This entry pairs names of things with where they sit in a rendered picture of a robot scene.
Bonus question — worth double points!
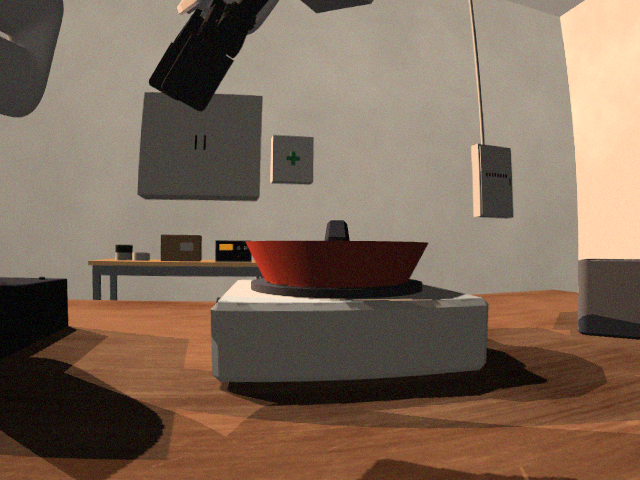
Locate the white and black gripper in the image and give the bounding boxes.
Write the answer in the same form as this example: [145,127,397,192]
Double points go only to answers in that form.
[149,0,279,111]

